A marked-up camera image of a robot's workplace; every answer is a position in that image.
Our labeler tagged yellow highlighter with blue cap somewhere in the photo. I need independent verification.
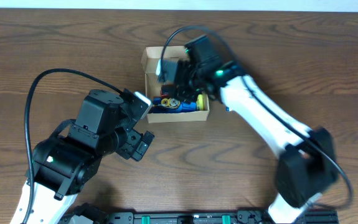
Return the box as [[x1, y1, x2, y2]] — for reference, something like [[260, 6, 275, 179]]
[[196, 94, 204, 111]]

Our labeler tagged correction tape dispenser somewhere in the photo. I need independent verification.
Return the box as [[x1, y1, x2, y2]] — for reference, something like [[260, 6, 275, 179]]
[[160, 98, 181, 110]]

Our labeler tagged blue plastic stapler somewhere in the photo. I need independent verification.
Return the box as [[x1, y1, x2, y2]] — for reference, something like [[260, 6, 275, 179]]
[[151, 97, 197, 113]]

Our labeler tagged brown cardboard box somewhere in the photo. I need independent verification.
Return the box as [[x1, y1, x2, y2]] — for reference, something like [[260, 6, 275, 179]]
[[141, 46, 210, 123]]

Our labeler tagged red and black stapler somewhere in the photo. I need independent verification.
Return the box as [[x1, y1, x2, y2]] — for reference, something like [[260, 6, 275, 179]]
[[160, 85, 172, 97]]

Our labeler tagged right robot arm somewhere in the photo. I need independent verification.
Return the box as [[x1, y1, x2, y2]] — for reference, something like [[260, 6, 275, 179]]
[[158, 35, 341, 223]]

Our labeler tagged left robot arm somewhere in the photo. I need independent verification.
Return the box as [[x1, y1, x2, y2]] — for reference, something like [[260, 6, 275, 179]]
[[11, 89, 154, 223]]

